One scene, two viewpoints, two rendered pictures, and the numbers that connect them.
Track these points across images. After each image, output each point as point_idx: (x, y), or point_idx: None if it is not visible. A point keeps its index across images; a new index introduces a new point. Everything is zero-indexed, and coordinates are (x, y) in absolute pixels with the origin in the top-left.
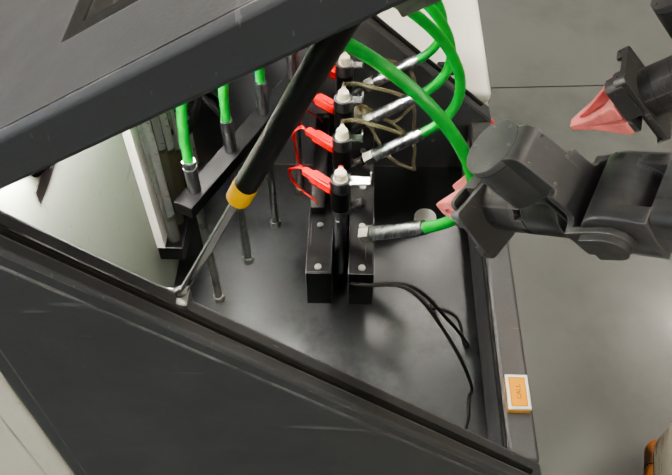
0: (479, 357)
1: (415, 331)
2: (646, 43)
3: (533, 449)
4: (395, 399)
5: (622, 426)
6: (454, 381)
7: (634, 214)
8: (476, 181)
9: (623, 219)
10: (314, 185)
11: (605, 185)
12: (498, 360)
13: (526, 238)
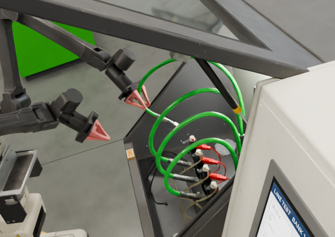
0: (145, 192)
1: (170, 193)
2: None
3: (125, 145)
4: (156, 100)
5: None
6: (153, 182)
7: (100, 48)
8: (136, 84)
9: (102, 49)
10: (216, 181)
11: (105, 54)
12: (136, 162)
13: None
